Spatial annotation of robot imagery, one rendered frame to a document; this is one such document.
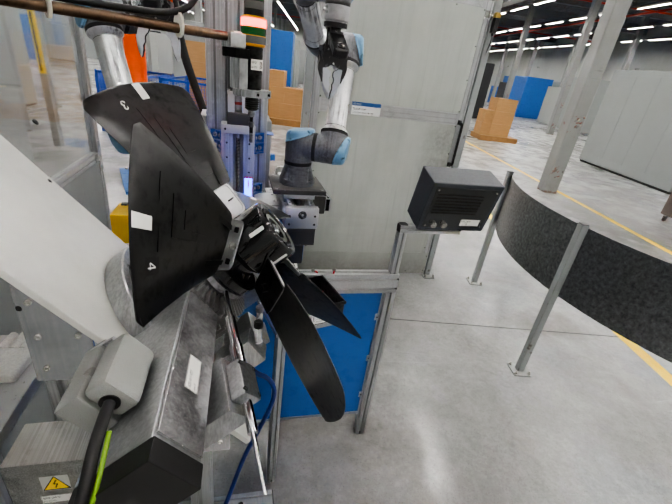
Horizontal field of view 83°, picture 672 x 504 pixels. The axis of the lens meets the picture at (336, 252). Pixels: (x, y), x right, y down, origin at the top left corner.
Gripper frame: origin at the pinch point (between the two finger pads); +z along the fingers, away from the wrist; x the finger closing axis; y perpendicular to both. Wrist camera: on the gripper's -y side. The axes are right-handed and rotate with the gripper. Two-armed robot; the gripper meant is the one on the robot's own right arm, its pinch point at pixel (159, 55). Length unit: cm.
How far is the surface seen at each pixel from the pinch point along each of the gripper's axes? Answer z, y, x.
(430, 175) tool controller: 24, -17, -82
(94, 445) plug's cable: 35, -98, -9
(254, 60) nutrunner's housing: -3, -52, -25
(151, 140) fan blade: 7, -80, -13
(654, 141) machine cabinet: 59, 536, -875
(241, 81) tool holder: 1, -54, -23
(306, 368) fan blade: 44, -79, -35
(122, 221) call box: 42.8, -19.4, 9.5
